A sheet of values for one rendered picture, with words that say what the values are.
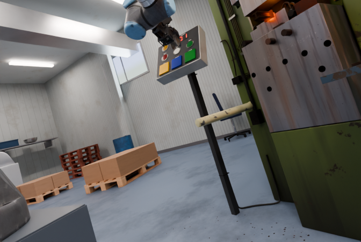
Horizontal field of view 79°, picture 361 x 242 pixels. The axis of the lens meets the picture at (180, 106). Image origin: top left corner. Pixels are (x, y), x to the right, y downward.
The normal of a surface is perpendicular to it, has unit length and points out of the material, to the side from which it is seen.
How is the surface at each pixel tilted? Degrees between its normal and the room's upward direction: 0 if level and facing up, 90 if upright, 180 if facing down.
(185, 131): 90
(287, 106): 90
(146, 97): 90
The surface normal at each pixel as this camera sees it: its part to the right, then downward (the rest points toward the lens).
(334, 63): -0.81, 0.21
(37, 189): 0.85, -0.30
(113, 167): -0.43, 0.07
